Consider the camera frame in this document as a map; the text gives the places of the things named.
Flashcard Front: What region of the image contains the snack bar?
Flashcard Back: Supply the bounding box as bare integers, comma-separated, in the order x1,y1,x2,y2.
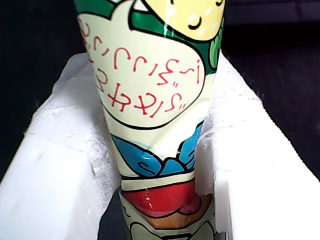
72,0,227,240

